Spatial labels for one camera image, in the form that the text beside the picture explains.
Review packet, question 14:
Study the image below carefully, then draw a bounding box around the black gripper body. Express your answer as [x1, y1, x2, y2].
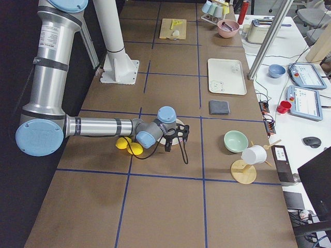
[165, 126, 182, 145]

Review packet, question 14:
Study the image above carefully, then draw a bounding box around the cream round plate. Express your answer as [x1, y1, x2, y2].
[158, 118, 189, 146]

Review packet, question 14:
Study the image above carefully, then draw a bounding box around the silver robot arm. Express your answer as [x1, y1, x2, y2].
[15, 1, 189, 157]

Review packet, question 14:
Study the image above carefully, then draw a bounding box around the white bear tray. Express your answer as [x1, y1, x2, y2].
[207, 58, 247, 96]

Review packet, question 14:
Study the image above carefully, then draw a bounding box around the yellow lemon front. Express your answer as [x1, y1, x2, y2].
[127, 142, 143, 156]

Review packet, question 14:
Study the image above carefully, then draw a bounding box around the grey folded cloth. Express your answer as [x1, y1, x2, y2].
[208, 100, 230, 115]

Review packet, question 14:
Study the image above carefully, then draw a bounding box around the yellow lemon near avocado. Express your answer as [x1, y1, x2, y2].
[115, 137, 132, 150]

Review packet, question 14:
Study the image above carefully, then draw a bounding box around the mint green bowl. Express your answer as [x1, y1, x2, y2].
[223, 130, 248, 153]

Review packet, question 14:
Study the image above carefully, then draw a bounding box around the wooden mug tree stand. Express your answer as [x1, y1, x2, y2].
[231, 139, 281, 184]

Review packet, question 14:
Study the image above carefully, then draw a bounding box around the white mug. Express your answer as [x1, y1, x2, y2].
[241, 145, 267, 165]

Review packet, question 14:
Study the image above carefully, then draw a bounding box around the black power strip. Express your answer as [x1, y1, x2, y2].
[259, 101, 276, 137]

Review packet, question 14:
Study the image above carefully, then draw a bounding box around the bamboo cutting board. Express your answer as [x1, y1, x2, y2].
[159, 19, 187, 40]

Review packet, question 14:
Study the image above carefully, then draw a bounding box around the red cup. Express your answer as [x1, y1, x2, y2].
[277, 100, 292, 114]

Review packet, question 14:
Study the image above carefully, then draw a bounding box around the black box with label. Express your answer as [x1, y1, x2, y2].
[272, 145, 295, 186]

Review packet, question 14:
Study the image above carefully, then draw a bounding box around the blue bowl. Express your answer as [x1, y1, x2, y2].
[268, 64, 286, 78]

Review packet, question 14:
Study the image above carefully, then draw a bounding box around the pink bowl with ice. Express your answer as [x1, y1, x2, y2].
[217, 19, 239, 38]

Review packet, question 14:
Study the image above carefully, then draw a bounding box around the mint green cup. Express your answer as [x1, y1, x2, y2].
[207, 3, 218, 16]

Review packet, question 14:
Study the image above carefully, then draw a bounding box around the light blue cup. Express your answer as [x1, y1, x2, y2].
[202, 1, 212, 13]

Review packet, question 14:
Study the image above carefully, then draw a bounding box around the lower teach pendant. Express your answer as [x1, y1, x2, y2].
[286, 85, 323, 121]

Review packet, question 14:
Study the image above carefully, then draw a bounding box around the teach pendant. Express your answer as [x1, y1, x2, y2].
[288, 63, 327, 90]
[286, 85, 323, 121]

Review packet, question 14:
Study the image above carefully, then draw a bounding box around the grey cup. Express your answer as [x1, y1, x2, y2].
[214, 5, 223, 18]

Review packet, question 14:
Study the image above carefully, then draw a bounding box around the white toaster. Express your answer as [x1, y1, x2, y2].
[246, 19, 273, 44]

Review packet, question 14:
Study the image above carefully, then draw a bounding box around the yellow cup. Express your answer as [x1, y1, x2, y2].
[223, 3, 230, 15]

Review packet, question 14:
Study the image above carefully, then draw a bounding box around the black computer mouse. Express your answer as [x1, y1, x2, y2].
[302, 136, 322, 148]

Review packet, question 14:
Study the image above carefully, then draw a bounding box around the upper teach pendant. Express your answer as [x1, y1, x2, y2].
[288, 63, 327, 90]

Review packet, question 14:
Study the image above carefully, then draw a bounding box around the black monitor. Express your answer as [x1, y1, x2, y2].
[298, 148, 330, 221]

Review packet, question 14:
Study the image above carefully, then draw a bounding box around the red bottle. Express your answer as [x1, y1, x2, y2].
[237, 0, 250, 25]

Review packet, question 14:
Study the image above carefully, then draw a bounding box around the office chair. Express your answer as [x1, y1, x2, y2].
[297, 1, 330, 46]

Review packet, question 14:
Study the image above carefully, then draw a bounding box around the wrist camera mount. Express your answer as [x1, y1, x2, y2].
[176, 123, 189, 144]

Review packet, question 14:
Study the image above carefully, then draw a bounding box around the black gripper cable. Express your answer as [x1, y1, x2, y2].
[121, 128, 189, 165]

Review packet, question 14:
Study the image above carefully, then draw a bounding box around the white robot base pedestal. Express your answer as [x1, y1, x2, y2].
[93, 0, 140, 85]

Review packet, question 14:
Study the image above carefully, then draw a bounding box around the wire cup rack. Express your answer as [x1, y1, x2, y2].
[201, 0, 230, 25]

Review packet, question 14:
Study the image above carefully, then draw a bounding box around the aluminium frame post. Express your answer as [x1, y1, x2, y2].
[247, 0, 293, 80]

